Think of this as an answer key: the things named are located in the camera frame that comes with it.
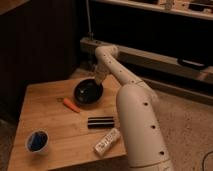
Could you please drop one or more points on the black ceramic bowl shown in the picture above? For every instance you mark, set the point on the black ceramic bowl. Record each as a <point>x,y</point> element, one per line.
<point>88,92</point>

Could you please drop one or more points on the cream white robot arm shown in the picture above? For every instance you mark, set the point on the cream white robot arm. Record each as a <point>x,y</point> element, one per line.
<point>135,102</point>

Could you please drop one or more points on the black striped rectangular case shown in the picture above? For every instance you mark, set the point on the black striped rectangular case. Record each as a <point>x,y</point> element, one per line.
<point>100,122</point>

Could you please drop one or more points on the black handle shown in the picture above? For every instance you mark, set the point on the black handle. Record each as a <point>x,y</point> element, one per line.
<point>190,64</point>

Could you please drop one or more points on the low wooden bench shelf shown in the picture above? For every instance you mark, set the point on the low wooden bench shelf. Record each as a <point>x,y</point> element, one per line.
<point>164,64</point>

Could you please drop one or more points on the white plastic bottle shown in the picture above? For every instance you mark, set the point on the white plastic bottle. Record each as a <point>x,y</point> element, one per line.
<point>107,141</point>

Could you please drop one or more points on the white cup with blue inside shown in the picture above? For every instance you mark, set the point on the white cup with blue inside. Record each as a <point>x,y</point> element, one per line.
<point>37,142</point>

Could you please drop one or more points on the metal pole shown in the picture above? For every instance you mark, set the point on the metal pole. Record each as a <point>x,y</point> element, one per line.
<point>90,32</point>

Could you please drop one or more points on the wooden table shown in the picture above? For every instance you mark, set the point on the wooden table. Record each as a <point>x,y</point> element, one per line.
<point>71,142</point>

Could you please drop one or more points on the orange carrot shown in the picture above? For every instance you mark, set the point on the orange carrot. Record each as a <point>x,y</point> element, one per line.
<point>71,105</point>

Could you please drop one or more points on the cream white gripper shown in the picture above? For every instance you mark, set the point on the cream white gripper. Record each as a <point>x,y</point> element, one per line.
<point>100,74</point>

